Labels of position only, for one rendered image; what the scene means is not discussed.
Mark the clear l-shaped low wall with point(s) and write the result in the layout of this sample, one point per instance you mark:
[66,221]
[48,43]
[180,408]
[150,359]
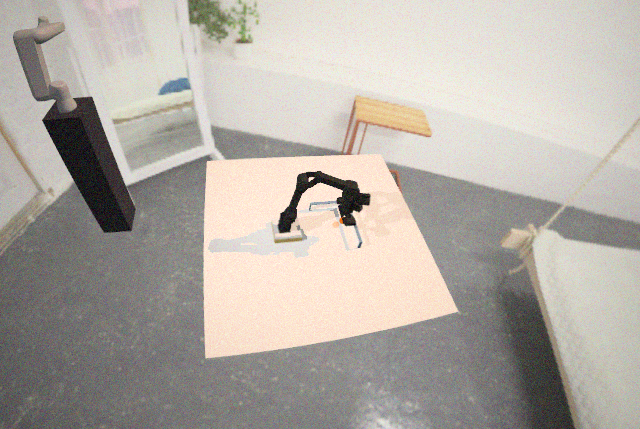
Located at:
[331,207]

